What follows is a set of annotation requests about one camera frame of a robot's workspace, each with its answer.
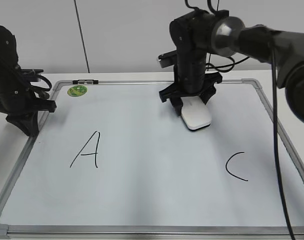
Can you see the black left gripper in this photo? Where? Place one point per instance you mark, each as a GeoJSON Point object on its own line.
{"type": "Point", "coordinates": [21, 100]}

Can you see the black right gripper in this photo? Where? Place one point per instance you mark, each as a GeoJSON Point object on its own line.
{"type": "Point", "coordinates": [191, 35]}

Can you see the white whiteboard eraser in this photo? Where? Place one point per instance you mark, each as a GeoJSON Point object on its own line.
{"type": "Point", "coordinates": [195, 114]}

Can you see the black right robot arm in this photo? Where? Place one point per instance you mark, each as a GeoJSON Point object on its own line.
{"type": "Point", "coordinates": [282, 49]}

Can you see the green round magnet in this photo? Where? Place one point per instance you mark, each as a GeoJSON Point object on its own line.
{"type": "Point", "coordinates": [77, 91]}

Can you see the black metal hanging clip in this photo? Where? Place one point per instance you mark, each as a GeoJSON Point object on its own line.
{"type": "Point", "coordinates": [85, 82]}

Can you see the white magnetic whiteboard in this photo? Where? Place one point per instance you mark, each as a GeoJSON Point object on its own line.
{"type": "Point", "coordinates": [118, 162]}

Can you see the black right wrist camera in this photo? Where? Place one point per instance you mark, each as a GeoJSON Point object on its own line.
{"type": "Point", "coordinates": [167, 59]}

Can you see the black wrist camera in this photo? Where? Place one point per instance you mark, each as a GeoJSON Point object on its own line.
{"type": "Point", "coordinates": [167, 59]}
{"type": "Point", "coordinates": [29, 74]}

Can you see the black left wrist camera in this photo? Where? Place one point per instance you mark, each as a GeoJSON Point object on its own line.
{"type": "Point", "coordinates": [29, 74]}

